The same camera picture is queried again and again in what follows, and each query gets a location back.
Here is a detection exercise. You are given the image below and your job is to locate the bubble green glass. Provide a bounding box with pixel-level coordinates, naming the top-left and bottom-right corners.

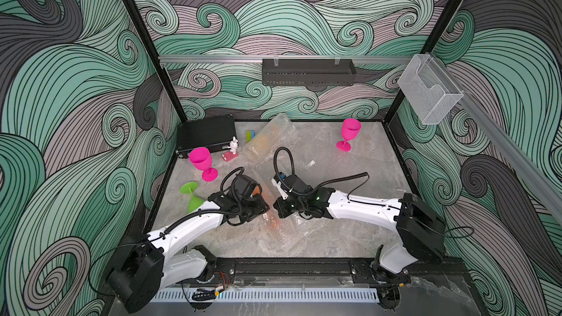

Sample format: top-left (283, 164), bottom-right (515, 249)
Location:
top-left (179, 181), bottom-right (205, 214)

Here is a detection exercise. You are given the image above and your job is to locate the bubble orange glass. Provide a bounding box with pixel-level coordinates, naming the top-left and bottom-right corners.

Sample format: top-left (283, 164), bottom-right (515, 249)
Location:
top-left (261, 179), bottom-right (297, 253)

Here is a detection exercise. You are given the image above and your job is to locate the pink wine glass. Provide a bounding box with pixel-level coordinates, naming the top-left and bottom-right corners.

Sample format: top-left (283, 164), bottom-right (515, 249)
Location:
top-left (189, 147), bottom-right (218, 182)
top-left (336, 118), bottom-right (362, 152)

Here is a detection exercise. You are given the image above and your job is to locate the bubble yellow glass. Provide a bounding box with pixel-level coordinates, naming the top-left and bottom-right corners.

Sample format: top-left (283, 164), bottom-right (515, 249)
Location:
top-left (242, 113), bottom-right (295, 162)

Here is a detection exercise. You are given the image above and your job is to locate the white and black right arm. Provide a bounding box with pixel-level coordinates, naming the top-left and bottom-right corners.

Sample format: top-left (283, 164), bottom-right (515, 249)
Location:
top-left (274, 182), bottom-right (445, 274)

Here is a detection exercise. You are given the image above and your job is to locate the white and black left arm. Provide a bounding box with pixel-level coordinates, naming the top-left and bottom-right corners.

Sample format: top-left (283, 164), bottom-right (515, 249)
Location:
top-left (103, 193), bottom-right (269, 314)

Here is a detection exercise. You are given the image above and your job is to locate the white bunny phone stand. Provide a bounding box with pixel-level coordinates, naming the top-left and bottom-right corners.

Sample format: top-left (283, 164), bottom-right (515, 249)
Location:
top-left (222, 136), bottom-right (239, 162)

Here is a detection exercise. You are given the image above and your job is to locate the green toy brick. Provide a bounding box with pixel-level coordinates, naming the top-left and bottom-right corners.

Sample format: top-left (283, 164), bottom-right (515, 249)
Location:
top-left (246, 130), bottom-right (256, 142)

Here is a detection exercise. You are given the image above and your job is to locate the black ribbed case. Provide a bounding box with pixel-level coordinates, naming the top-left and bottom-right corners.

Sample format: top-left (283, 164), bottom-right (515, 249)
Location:
top-left (175, 115), bottom-right (237, 159)

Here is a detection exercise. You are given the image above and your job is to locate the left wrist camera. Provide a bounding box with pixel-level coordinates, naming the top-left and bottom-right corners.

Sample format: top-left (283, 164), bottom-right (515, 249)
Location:
top-left (230, 174), bottom-right (262, 201)

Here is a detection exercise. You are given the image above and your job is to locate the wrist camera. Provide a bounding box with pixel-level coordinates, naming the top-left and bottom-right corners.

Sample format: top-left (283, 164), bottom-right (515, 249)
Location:
top-left (230, 174), bottom-right (262, 201)
top-left (271, 174), bottom-right (313, 198)

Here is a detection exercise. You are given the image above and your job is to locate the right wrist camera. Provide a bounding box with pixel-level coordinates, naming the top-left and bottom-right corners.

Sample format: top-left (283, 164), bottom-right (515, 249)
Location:
top-left (271, 174), bottom-right (313, 198)

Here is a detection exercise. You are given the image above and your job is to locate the white slotted cable duct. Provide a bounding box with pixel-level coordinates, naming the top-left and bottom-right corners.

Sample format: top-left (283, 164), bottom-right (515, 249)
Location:
top-left (148, 287), bottom-right (381, 304)

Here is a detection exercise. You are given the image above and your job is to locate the black wall tray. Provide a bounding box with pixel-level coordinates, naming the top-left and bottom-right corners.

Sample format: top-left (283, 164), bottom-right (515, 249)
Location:
top-left (261, 58), bottom-right (357, 87)

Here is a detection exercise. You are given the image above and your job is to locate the aluminium back rail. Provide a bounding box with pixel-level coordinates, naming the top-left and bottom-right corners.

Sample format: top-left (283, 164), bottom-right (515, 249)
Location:
top-left (159, 54), bottom-right (416, 66)

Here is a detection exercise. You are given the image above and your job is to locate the aluminium rail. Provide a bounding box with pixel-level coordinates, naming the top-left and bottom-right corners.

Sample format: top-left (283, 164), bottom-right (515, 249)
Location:
top-left (159, 54), bottom-right (416, 66)
top-left (438, 61), bottom-right (561, 220)

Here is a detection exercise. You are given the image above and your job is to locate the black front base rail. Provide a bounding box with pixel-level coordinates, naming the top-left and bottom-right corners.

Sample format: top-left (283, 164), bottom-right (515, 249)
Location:
top-left (118, 256), bottom-right (466, 286)

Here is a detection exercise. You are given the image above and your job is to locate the clear acrylic wall bin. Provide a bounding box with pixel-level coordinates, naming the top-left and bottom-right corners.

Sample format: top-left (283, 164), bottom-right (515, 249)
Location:
top-left (398, 54), bottom-right (464, 125)

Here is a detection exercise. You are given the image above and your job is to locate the aluminium right rail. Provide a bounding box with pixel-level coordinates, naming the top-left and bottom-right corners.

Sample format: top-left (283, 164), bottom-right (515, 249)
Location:
top-left (438, 61), bottom-right (561, 220)

